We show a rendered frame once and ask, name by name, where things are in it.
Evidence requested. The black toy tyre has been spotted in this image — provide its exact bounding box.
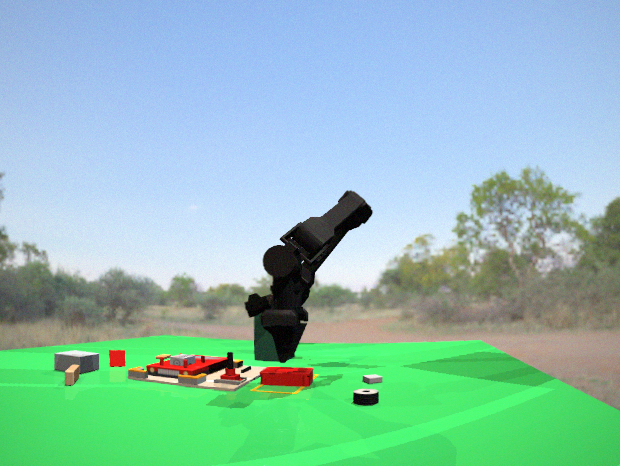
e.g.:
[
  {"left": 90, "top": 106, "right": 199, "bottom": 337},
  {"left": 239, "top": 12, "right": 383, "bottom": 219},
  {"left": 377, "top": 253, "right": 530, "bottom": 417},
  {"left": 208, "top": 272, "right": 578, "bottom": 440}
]
[{"left": 353, "top": 389, "right": 379, "bottom": 406}]

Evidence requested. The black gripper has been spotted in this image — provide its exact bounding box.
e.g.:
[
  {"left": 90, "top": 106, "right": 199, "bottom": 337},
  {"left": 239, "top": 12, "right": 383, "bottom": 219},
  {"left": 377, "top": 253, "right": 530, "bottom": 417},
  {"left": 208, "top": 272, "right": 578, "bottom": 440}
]
[{"left": 261, "top": 281, "right": 308, "bottom": 364}]

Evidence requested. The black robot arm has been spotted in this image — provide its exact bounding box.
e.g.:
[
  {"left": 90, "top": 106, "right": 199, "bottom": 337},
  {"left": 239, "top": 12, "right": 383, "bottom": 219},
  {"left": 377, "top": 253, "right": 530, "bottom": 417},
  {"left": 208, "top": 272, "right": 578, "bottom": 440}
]
[{"left": 244, "top": 190, "right": 373, "bottom": 317}]

